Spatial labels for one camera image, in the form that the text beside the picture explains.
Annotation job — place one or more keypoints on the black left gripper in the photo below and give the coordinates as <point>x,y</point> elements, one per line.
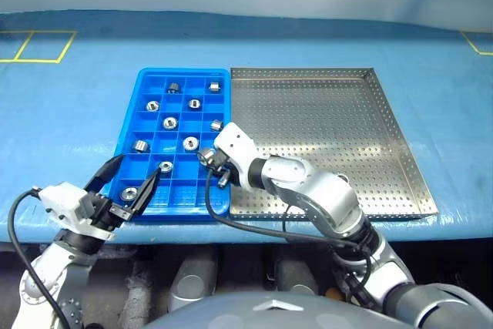
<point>106,211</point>

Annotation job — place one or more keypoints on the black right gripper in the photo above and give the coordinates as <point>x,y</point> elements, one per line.
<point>221,161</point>

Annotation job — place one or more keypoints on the metal nut tray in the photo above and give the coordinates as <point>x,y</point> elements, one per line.
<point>128,193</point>

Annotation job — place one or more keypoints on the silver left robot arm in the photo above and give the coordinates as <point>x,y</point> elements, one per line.
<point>50,275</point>

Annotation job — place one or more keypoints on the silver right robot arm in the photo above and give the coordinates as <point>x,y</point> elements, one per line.
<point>327,194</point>

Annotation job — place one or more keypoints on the blue compartment tray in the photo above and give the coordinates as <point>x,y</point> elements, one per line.
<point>181,190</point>

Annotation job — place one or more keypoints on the metal nut third row right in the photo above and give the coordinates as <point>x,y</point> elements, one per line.
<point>216,125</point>

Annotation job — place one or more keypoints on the metal nut third row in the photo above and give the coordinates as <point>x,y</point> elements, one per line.
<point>216,125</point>
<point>169,123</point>

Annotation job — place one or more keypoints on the metal nut third row left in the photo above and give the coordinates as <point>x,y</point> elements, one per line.
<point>169,123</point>

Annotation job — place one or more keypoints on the metal nut second row middle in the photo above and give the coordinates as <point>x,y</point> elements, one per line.
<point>194,103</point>

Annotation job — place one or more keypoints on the metal nut second row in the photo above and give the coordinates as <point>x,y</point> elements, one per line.
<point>194,103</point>
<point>152,106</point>

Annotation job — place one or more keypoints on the metal nut second row left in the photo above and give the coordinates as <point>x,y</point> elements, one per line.
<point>152,106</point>

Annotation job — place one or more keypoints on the perforated metal tray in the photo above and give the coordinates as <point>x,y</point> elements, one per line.
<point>308,113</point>

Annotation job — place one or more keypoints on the grey rounded shape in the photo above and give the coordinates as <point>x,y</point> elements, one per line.
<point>296,277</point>
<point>192,279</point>

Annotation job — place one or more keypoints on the grey robot torso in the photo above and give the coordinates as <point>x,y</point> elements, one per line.
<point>239,315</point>

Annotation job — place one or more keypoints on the small orange object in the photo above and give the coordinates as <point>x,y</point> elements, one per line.
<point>333,294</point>

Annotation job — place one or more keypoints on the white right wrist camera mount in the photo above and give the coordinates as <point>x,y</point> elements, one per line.
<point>237,144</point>

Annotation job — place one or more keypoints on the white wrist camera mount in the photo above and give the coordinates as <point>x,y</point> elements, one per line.
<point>61,200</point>
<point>237,144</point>

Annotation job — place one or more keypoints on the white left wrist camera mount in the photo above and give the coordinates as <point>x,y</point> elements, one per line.
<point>61,200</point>

